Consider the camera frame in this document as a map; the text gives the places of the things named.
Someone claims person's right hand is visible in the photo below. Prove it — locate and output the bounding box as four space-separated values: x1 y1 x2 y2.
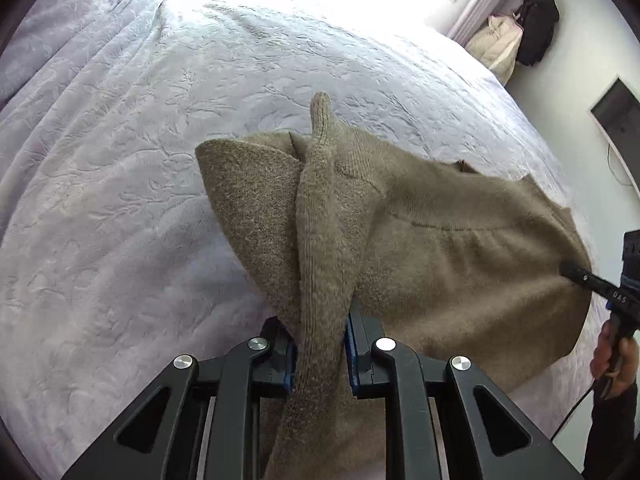
590 317 640 402

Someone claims person's right forearm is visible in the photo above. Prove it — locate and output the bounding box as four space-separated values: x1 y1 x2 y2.
582 385 640 480

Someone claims lavender embossed bed blanket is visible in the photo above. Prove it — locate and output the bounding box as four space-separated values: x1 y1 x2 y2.
0 0 598 480

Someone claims beige hanging jacket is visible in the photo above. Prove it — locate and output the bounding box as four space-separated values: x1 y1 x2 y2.
465 14 523 84

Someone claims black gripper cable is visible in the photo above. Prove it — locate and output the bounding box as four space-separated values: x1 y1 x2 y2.
550 379 601 442

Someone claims mauve pleated curtain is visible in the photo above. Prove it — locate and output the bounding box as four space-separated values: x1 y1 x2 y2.
447 0 546 47

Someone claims black hanging jacket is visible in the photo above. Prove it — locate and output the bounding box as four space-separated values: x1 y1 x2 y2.
515 0 560 67

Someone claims wall mounted television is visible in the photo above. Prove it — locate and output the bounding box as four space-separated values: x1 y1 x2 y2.
589 77 640 197

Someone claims brown knit sweater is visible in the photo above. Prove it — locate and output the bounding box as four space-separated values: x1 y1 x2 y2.
195 91 594 480

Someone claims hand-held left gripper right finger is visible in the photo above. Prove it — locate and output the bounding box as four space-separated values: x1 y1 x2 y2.
345 305 583 480

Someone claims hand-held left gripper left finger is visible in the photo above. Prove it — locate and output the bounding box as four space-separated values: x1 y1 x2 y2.
60 316 298 480

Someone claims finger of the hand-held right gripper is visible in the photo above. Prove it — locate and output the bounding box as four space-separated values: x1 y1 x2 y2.
560 259 640 311

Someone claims thin television cable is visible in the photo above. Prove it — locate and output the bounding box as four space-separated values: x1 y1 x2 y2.
606 142 637 187

